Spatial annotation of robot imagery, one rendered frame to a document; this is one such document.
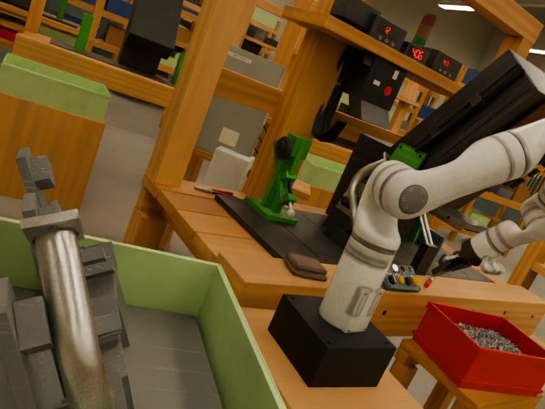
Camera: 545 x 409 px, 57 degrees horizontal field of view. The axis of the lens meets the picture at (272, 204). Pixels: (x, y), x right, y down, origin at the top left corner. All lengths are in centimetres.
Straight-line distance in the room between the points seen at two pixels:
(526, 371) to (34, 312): 132
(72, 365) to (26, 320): 4
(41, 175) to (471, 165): 70
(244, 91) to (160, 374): 111
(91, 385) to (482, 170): 76
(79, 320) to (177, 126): 121
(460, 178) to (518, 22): 158
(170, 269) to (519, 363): 94
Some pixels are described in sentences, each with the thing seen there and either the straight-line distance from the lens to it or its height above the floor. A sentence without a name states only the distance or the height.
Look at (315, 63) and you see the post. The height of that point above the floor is 140.
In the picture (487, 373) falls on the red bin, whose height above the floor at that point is 85.
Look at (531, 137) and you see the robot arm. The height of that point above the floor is 140.
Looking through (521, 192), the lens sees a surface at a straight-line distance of 835.
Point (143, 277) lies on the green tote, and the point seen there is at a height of 90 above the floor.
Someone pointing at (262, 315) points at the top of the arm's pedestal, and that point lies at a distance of 112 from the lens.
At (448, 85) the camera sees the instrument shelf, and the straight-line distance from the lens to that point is 204.
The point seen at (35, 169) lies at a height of 111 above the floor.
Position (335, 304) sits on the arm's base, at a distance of 99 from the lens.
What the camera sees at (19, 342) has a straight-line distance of 40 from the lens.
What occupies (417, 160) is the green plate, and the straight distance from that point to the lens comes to 166.
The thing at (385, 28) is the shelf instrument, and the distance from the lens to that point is 179.
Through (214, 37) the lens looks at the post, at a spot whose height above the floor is 135.
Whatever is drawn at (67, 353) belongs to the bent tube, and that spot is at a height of 111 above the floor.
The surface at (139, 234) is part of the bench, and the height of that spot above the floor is 70.
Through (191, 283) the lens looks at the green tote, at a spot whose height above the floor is 91.
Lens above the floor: 135
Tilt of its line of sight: 15 degrees down
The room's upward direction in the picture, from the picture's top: 22 degrees clockwise
